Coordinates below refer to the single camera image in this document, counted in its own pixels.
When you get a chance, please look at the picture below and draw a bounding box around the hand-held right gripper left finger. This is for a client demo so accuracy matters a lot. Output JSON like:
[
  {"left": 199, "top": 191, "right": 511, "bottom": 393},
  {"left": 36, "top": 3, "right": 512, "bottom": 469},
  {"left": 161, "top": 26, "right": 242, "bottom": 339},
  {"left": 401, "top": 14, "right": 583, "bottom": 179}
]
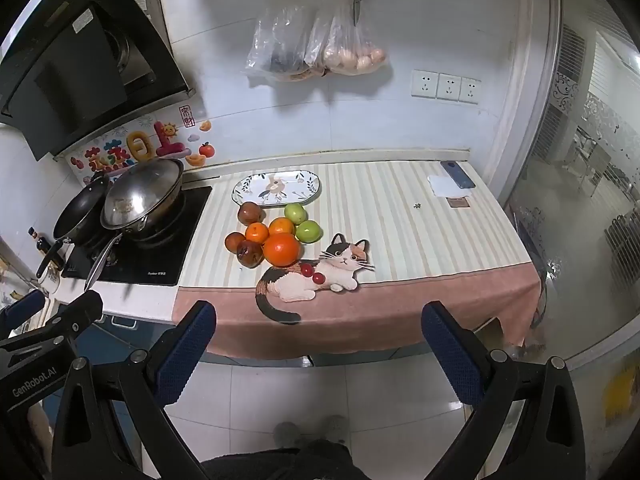
[{"left": 51, "top": 300, "right": 217, "bottom": 480}]

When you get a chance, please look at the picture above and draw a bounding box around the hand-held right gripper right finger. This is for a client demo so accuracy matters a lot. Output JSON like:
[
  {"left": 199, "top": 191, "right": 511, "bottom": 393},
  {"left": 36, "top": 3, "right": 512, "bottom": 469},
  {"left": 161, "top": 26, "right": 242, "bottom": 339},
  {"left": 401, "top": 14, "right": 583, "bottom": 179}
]
[{"left": 421, "top": 301, "right": 586, "bottom": 480}]

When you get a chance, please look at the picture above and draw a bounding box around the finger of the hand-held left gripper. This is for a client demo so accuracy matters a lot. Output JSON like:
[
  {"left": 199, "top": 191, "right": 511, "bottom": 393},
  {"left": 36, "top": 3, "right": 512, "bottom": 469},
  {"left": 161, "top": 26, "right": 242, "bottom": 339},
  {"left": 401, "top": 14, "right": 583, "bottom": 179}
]
[
  {"left": 47, "top": 290, "right": 104, "bottom": 348},
  {"left": 0, "top": 289, "right": 47, "bottom": 333}
]

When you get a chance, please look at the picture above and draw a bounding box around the large orange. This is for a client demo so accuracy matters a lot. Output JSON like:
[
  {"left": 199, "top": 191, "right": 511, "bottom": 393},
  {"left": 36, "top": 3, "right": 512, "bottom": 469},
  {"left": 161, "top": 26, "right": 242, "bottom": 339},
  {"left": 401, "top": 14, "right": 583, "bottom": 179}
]
[{"left": 262, "top": 232, "right": 301, "bottom": 267}]

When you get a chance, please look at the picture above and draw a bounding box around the oval patterned ceramic plate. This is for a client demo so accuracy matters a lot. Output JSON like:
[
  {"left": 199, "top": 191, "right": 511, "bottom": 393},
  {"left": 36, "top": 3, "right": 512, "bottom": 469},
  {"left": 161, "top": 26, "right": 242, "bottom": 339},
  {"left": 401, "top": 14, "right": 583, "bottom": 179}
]
[{"left": 231, "top": 172, "right": 322, "bottom": 208}]

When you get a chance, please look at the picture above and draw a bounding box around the grey-blue base cabinet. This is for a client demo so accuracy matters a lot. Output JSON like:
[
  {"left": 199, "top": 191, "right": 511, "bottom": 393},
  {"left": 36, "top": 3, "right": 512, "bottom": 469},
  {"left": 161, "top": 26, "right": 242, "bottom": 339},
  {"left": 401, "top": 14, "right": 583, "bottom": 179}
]
[{"left": 42, "top": 310, "right": 176, "bottom": 476}]

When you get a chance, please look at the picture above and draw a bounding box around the dark sauce bottle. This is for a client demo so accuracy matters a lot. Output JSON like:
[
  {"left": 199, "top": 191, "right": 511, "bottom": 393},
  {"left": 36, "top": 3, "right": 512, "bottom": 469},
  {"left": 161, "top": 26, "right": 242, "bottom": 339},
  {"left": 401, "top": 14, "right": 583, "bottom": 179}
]
[{"left": 27, "top": 227, "right": 66, "bottom": 271}]

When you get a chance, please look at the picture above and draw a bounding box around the black gas stove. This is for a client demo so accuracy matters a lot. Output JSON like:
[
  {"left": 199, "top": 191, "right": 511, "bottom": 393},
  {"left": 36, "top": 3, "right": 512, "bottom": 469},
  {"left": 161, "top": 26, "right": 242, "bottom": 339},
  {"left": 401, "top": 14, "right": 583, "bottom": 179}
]
[{"left": 61, "top": 186, "right": 214, "bottom": 287}]

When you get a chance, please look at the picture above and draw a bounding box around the black frying pan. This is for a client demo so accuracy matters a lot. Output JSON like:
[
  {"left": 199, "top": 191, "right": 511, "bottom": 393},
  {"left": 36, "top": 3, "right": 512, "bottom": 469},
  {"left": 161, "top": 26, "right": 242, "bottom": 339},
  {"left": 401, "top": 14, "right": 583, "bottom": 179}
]
[{"left": 36, "top": 175, "right": 114, "bottom": 281}]

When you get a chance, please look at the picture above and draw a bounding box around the striped cat-print mat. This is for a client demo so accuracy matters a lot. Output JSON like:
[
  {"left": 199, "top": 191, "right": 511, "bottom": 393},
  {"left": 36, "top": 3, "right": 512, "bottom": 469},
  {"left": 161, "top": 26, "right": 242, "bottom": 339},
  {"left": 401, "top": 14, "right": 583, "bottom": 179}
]
[{"left": 171, "top": 160, "right": 544, "bottom": 361}]

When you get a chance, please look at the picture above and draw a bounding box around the steel wok with lid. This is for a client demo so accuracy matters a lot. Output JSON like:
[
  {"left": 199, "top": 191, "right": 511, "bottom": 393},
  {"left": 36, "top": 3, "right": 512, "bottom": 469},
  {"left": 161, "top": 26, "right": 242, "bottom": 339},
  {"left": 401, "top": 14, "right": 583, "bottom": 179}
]
[{"left": 84, "top": 158, "right": 186, "bottom": 292}]

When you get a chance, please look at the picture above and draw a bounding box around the person's grey left shoe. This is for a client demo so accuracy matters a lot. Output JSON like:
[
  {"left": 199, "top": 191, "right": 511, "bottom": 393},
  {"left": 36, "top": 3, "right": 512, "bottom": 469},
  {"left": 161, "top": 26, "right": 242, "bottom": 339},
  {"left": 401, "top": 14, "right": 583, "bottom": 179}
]
[{"left": 273, "top": 422, "right": 302, "bottom": 448}]

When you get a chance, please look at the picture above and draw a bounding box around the white paper sheet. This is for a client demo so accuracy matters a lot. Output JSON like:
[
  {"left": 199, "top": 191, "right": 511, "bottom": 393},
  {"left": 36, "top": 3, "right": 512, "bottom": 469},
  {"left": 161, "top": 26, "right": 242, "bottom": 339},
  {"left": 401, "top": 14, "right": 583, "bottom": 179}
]
[{"left": 427, "top": 174, "right": 474, "bottom": 199}]

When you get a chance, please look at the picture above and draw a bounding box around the blue smartphone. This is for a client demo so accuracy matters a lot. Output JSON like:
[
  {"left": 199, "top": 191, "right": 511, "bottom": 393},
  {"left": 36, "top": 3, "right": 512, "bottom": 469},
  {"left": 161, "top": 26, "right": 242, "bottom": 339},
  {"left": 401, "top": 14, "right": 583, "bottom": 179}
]
[{"left": 441, "top": 161, "right": 476, "bottom": 190}]

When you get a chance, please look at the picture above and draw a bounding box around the frosted glass sliding door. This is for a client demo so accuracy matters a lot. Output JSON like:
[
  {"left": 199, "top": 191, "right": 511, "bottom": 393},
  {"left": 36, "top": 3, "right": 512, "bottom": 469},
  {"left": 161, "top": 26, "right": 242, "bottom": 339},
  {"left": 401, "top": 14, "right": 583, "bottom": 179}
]
[{"left": 504, "top": 0, "right": 640, "bottom": 366}]

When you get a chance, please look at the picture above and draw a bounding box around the black range hood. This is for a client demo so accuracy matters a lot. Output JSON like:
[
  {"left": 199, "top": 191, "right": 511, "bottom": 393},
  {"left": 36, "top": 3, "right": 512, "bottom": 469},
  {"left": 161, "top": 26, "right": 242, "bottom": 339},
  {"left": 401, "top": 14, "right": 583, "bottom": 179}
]
[{"left": 0, "top": 0, "right": 197, "bottom": 162}]

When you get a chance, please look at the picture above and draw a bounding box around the clear bag of eggs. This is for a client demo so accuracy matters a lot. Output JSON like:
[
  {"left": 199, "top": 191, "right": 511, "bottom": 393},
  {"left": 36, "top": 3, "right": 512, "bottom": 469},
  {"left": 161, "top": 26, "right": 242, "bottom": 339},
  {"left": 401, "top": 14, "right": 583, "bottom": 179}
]
[{"left": 320, "top": 0, "right": 390, "bottom": 77}]

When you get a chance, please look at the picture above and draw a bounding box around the clear bag with dark contents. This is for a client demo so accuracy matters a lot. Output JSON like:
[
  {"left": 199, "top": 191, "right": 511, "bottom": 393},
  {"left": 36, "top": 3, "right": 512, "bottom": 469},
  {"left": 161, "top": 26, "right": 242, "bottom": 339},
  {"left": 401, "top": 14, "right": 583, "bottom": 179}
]
[{"left": 244, "top": 0, "right": 331, "bottom": 82}]

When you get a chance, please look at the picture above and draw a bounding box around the colourful wall sticker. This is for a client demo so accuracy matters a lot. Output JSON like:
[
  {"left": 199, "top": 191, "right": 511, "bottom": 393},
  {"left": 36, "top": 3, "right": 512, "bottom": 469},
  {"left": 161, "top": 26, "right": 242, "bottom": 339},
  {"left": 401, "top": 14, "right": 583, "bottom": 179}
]
[{"left": 65, "top": 105, "right": 217, "bottom": 187}]

